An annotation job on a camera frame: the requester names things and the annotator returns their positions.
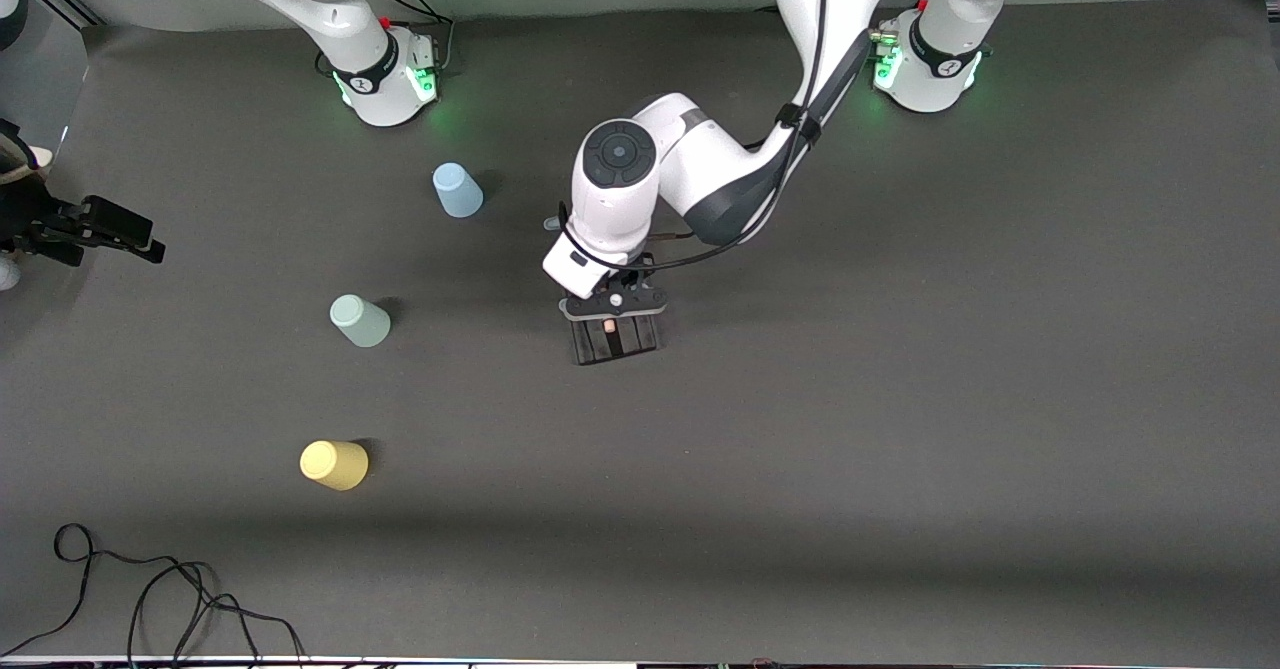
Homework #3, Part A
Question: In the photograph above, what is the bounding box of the black wire cup holder rack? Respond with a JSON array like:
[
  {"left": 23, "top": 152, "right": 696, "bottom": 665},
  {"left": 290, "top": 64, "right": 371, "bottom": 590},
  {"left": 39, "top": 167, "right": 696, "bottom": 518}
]
[{"left": 543, "top": 214, "right": 665, "bottom": 368}]

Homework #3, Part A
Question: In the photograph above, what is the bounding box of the pale green plastic cup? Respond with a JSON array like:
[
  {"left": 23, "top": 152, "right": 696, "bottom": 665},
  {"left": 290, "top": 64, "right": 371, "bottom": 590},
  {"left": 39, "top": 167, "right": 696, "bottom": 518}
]
[{"left": 329, "top": 294, "right": 392, "bottom": 349}]

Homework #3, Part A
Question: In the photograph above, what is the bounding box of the yellow plastic cup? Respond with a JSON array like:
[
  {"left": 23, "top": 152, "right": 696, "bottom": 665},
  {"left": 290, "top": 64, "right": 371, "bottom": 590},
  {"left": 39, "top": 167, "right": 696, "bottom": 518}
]
[{"left": 299, "top": 439, "right": 370, "bottom": 492}]

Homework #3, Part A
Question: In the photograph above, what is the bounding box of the light blue plastic cup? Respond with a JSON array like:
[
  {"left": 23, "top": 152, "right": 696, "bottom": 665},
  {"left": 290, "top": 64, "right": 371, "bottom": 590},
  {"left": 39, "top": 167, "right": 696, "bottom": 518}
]
[{"left": 432, "top": 162, "right": 485, "bottom": 219}]

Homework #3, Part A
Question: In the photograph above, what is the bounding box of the beige box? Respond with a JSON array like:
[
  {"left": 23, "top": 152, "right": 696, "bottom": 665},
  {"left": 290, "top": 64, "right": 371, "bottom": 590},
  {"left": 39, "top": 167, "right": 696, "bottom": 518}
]
[{"left": 0, "top": 144, "right": 54, "bottom": 187}]

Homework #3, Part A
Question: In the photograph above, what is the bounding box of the dark grey table mat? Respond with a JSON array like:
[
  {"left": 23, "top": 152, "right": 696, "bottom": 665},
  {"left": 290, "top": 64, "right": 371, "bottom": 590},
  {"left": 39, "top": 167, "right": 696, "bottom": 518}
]
[{"left": 0, "top": 0, "right": 1280, "bottom": 662}]

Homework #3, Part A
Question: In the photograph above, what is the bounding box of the loose black cable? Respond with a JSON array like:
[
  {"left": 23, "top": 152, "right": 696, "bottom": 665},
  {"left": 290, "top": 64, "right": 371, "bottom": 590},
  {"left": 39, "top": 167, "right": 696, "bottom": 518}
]
[{"left": 0, "top": 522, "right": 311, "bottom": 666}]

